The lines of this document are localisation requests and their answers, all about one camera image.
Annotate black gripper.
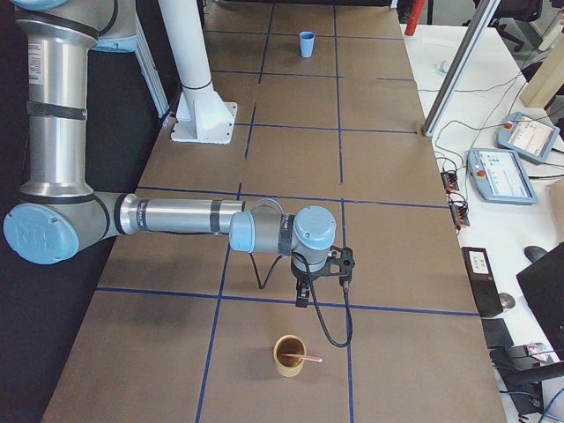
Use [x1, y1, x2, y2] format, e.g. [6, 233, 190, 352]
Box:
[291, 263, 312, 308]

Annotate blue ribbed cup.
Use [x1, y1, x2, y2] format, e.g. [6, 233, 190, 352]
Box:
[299, 31, 315, 58]

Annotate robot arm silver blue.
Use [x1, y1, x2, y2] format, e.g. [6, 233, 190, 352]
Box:
[4, 1, 344, 307]

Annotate wooden bamboo cup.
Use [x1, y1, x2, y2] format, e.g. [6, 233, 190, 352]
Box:
[272, 334, 307, 377]

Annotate lower orange black connector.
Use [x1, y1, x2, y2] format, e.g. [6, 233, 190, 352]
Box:
[449, 199, 470, 229]

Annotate orange black connector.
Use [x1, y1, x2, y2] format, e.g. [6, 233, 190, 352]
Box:
[441, 170, 459, 193]
[449, 199, 470, 229]

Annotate black rectangular box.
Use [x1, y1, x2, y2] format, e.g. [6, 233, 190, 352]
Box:
[461, 247, 503, 318]

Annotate upper orange black connector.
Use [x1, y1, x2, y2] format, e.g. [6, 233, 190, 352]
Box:
[441, 170, 459, 193]

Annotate near teach pendant tablet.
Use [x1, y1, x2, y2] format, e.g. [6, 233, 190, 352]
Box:
[467, 148, 538, 205]

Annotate teach pendant tablet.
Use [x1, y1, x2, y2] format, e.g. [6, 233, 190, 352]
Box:
[497, 112, 560, 164]
[467, 148, 538, 205]

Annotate black computer mouse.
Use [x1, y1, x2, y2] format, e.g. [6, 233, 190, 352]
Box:
[523, 245, 547, 263]

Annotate black laptop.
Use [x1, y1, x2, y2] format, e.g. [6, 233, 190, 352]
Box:
[516, 244, 563, 359]

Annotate far teach pendant tablet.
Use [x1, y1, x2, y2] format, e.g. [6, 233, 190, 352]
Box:
[497, 112, 560, 164]

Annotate red cylinder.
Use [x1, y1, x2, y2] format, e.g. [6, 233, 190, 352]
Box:
[404, 0, 427, 36]

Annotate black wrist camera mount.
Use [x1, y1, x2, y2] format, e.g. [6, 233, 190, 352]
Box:
[319, 246, 355, 282]

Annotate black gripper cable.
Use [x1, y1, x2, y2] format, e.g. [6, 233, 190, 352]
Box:
[249, 250, 353, 347]

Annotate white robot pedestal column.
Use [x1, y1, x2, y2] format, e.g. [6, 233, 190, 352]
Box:
[159, 0, 238, 145]

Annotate aluminium frame post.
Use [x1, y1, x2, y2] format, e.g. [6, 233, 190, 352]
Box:
[422, 0, 501, 137]

